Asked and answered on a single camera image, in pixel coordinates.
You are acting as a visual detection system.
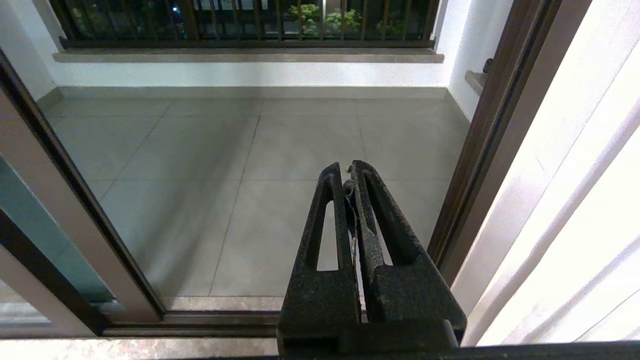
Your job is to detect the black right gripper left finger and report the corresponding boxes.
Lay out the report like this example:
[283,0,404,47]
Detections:
[276,162,362,353]

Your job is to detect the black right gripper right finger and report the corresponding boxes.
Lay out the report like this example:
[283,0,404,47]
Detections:
[347,160,468,348]

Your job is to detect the brown framed glass sliding door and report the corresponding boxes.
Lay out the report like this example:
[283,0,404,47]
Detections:
[0,50,166,323]

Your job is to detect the dark brown door jamb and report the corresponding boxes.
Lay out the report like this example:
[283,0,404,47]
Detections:
[426,0,593,286]

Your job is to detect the white curtain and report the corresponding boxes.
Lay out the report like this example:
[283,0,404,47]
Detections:
[450,0,640,347]

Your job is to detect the stone side window sill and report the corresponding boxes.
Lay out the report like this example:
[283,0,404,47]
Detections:
[465,70,488,96]

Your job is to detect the stone sill under balcony railing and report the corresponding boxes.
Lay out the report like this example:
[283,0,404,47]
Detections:
[52,47,445,64]

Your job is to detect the green bushes beyond railing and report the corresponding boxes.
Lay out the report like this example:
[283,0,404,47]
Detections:
[285,4,363,36]

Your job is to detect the dark metal balcony railing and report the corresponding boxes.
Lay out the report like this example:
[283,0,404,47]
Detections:
[47,0,441,50]

